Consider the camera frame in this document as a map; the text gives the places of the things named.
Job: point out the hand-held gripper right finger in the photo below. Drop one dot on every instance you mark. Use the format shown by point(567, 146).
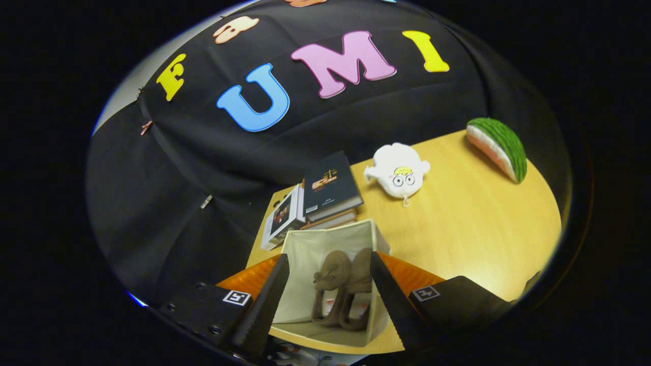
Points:
point(396, 305)

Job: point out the copper clip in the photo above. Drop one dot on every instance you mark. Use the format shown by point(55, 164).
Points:
point(146, 127)

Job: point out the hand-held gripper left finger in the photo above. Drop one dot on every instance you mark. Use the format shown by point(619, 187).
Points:
point(259, 315)

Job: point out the brown book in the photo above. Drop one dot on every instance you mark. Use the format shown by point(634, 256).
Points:
point(330, 219)

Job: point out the white cover book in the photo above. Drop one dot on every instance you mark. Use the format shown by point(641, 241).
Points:
point(282, 218)

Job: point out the brown fuzzy shoe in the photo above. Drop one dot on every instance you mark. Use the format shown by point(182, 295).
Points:
point(362, 269)
point(333, 269)

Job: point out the silver clip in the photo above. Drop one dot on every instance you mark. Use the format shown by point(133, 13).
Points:
point(206, 202)

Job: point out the watermelon slice plush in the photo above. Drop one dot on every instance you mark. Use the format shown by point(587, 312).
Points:
point(506, 142)

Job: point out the cream fabric storage box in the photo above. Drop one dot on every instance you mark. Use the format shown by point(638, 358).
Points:
point(305, 254)

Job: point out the white plush toy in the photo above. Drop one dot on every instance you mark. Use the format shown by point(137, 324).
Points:
point(396, 165)

